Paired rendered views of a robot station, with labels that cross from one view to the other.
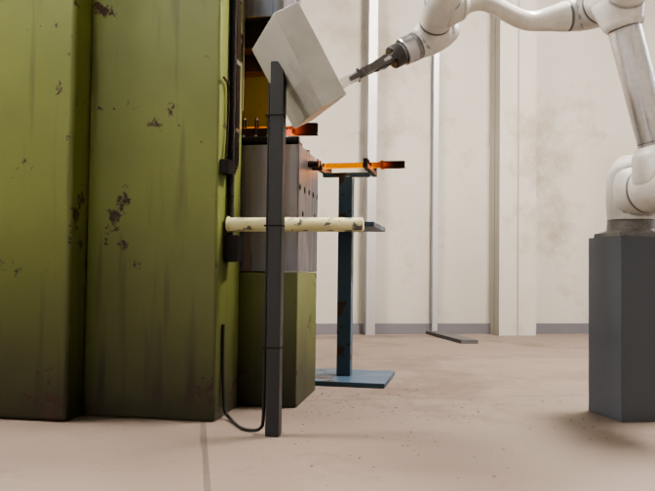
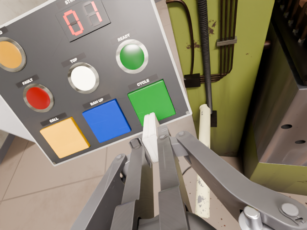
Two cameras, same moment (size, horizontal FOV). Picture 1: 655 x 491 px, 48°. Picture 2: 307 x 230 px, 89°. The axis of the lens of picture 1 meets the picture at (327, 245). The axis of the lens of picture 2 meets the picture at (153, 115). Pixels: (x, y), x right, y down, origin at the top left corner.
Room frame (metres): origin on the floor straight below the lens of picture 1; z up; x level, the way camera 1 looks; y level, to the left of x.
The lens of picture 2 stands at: (2.32, -0.15, 1.23)
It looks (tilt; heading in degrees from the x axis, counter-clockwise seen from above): 49 degrees down; 116
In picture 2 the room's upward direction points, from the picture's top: 29 degrees counter-clockwise
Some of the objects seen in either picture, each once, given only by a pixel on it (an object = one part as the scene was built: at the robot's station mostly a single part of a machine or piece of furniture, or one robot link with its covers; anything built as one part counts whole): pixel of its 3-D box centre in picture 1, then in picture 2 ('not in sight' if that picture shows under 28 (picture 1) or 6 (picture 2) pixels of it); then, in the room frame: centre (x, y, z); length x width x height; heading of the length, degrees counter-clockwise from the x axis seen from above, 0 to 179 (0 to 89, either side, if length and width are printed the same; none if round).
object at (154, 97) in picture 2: not in sight; (152, 103); (2.23, 0.05, 1.01); 0.07 x 0.05 x 0.07; 16
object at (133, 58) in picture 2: not in sight; (132, 57); (2.22, 0.10, 1.09); 0.05 x 0.03 x 0.04; 171
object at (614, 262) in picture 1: (631, 325); not in sight; (2.47, -1.03, 0.30); 0.20 x 0.20 x 0.60; 10
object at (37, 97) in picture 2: not in sight; (38, 98); (2.03, 0.04, 1.09); 0.05 x 0.03 x 0.04; 171
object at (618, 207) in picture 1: (633, 188); not in sight; (2.46, -1.03, 0.77); 0.18 x 0.16 x 0.22; 8
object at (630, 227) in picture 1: (628, 229); not in sight; (2.49, -1.03, 0.63); 0.22 x 0.18 x 0.06; 10
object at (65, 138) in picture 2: not in sight; (66, 137); (2.04, 0.00, 1.01); 0.07 x 0.05 x 0.07; 16
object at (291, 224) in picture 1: (294, 224); (203, 151); (2.31, 0.11, 0.62); 0.44 x 0.05 x 0.05; 81
